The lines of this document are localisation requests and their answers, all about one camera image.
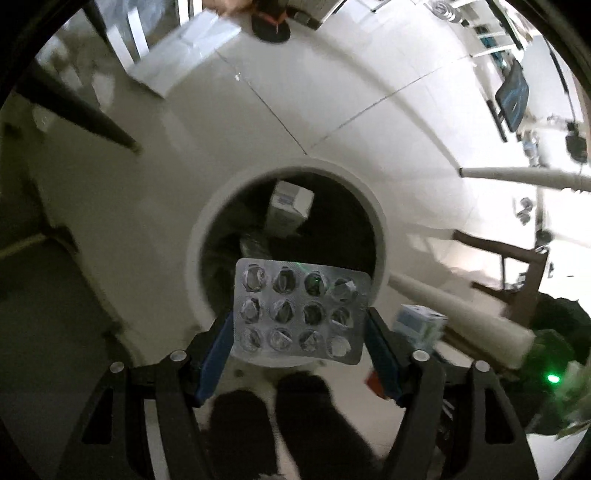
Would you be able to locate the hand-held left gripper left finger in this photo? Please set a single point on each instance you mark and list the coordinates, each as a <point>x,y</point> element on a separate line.
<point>213,360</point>

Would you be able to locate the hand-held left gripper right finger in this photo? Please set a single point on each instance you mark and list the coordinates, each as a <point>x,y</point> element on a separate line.
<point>382,355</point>

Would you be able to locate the white and blue medicine box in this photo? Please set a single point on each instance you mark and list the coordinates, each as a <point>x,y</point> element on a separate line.
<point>288,207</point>
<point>422,325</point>

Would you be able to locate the silver pill blister pack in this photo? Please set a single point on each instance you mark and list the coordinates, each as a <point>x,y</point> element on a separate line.
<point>300,300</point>

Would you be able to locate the white round waste bin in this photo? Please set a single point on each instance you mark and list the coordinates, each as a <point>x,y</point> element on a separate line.
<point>203,258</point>

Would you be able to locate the person's legs in dark trousers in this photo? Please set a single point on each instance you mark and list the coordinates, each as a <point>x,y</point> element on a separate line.
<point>304,429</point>

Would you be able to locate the dark wooden chair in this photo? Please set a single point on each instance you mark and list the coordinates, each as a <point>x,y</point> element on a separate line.
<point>531,272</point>

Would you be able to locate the dark tablet screen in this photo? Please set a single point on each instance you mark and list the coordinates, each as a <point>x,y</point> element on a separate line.
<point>513,94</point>

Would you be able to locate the white paper bag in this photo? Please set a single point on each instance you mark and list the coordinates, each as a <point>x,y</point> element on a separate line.
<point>184,50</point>

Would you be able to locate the black and orange slipper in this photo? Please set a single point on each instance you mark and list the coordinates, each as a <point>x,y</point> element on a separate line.
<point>270,25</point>

